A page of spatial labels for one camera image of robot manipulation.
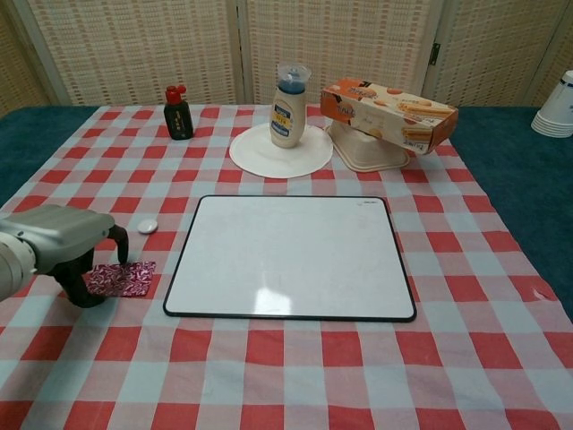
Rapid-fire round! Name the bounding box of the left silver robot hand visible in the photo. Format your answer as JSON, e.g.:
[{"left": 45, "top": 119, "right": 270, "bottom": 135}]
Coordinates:
[{"left": 0, "top": 204, "right": 131, "bottom": 309}]

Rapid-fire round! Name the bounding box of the red patterned candy packet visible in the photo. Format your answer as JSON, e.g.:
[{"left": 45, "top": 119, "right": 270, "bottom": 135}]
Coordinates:
[{"left": 85, "top": 261, "right": 157, "bottom": 297}]

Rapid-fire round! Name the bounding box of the black ink bottle red cap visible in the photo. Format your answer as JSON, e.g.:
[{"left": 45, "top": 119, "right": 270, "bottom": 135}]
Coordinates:
[{"left": 163, "top": 83, "right": 195, "bottom": 142}]

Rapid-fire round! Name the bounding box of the woven folding screen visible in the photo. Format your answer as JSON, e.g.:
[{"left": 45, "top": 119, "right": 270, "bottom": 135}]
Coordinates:
[{"left": 0, "top": 0, "right": 573, "bottom": 114}]

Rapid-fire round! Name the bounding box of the round white paper plate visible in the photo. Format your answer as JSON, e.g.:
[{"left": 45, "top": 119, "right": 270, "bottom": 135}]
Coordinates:
[{"left": 228, "top": 123, "right": 334, "bottom": 179}]

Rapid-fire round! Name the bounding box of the cream squeeze bottle blue cap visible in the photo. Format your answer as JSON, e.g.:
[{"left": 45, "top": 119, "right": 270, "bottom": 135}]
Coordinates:
[{"left": 269, "top": 63, "right": 312, "bottom": 151}]

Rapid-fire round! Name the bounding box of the red white checkered tablecloth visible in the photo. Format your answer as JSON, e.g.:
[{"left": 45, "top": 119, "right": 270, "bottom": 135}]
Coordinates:
[{"left": 0, "top": 103, "right": 573, "bottom": 430}]

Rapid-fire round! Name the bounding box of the cream plastic food container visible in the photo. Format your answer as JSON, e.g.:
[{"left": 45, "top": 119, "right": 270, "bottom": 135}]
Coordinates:
[{"left": 323, "top": 120, "right": 411, "bottom": 172}]

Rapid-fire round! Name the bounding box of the orange biscuit box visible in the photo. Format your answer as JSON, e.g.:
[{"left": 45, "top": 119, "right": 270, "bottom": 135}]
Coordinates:
[{"left": 320, "top": 78, "right": 459, "bottom": 156}]

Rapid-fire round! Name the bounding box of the stack of white paper cups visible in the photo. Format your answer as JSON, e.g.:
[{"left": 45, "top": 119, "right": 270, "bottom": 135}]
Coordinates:
[{"left": 530, "top": 69, "right": 573, "bottom": 139}]

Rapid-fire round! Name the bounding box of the white board black frame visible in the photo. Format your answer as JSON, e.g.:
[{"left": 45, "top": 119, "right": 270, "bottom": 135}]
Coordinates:
[{"left": 163, "top": 194, "right": 418, "bottom": 323}]

